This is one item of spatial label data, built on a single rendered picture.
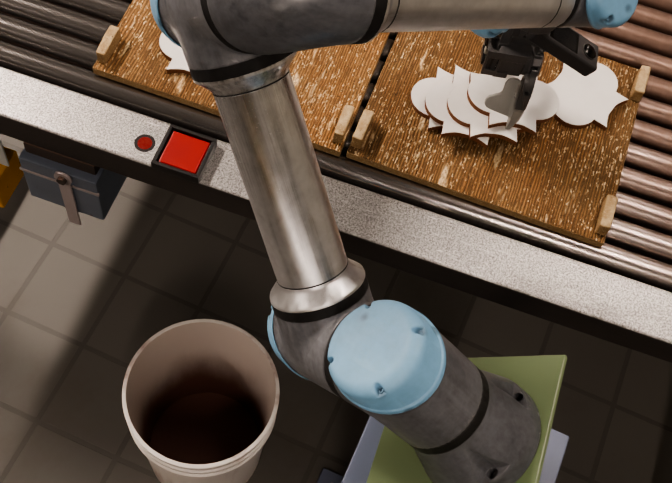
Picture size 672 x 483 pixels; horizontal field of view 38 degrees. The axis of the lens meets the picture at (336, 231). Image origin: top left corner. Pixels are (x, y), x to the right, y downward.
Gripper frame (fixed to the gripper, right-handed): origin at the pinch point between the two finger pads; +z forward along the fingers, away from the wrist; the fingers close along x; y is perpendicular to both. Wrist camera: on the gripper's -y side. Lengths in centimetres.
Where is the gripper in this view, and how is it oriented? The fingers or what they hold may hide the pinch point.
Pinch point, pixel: (514, 97)
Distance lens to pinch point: 155.2
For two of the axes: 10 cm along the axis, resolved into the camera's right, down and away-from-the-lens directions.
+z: -1.0, 4.7, 8.7
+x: -1.2, 8.7, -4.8
